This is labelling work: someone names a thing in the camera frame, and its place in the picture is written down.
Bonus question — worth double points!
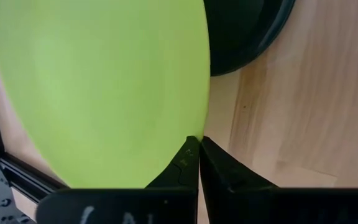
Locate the dark green plastic tray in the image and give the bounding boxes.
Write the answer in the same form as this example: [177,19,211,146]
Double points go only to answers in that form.
[202,0,296,77]

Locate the lime green round plate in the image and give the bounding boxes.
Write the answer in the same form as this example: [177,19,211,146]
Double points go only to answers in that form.
[0,0,211,190]

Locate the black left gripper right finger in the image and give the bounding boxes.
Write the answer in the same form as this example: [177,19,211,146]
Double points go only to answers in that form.
[199,136,279,224]

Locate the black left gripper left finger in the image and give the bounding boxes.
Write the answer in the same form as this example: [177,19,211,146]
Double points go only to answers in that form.
[144,135,201,190]

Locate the black aluminium table frame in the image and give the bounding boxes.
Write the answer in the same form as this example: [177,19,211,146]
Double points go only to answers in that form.
[0,54,71,224]

